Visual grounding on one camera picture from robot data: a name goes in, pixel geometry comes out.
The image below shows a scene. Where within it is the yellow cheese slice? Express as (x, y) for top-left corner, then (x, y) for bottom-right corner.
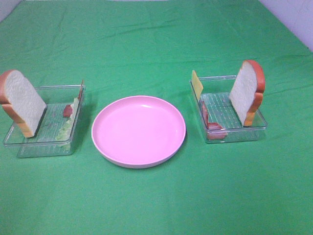
(191, 70), (203, 101)

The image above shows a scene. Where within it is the bacon strip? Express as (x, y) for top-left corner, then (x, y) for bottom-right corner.
(201, 101), (227, 140)
(63, 80), (84, 118)

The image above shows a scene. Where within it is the toast bread slice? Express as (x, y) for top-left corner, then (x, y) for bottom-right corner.
(0, 70), (46, 138)
(229, 60), (266, 126)

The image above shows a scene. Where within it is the green lettuce leaf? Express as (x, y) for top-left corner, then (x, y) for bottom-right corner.
(55, 97), (79, 141)

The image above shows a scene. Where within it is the pink round plate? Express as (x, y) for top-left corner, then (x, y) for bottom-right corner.
(91, 95), (186, 168)

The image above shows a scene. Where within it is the right clear plastic container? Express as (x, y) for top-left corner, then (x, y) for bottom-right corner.
(191, 75), (267, 143)

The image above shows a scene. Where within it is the clear plastic container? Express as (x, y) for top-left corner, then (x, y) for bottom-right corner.
(3, 85), (85, 158)
(191, 75), (267, 143)

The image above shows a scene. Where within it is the green tablecloth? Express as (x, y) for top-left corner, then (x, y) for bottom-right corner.
(0, 0), (313, 235)

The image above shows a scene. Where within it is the left clear plastic container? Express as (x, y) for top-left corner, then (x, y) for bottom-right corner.
(3, 85), (85, 158)

